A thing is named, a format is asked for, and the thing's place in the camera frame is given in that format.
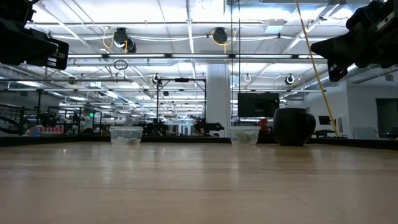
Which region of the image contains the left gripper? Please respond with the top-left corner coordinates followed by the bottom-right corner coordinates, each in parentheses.
top-left (0, 0), bottom-right (70, 70)

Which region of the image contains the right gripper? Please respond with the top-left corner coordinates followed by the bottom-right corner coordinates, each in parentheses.
top-left (310, 0), bottom-right (398, 82)

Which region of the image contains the red boxes row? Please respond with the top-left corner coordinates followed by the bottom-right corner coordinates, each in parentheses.
top-left (29, 125), bottom-right (65, 136)

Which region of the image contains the dark green ceramic mug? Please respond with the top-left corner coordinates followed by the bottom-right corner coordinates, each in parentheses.
top-left (272, 107), bottom-right (317, 147)

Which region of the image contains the large black monitor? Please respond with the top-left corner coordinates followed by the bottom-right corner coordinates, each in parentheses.
top-left (238, 92), bottom-right (280, 118)

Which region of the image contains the clear rectangular plastic container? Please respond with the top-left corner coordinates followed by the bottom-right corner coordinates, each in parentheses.
top-left (108, 125), bottom-right (144, 145)

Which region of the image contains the clear round plastic container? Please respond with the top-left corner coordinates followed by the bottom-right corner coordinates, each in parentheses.
top-left (228, 125), bottom-right (261, 146)

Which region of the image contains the white building column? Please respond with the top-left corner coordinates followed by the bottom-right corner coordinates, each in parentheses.
top-left (206, 63), bottom-right (232, 138)

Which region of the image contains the yellow hanging cable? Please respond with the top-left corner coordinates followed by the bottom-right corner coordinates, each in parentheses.
top-left (294, 0), bottom-right (340, 138)

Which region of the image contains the black ceiling cable reel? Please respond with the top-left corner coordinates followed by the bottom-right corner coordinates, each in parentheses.
top-left (113, 27), bottom-right (137, 54)
top-left (211, 27), bottom-right (229, 45)

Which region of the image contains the black background frame rig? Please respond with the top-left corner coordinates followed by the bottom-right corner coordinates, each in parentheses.
top-left (156, 77), bottom-right (207, 138)

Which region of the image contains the black aluminium table frame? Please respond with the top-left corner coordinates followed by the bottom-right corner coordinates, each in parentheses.
top-left (0, 134), bottom-right (398, 151)

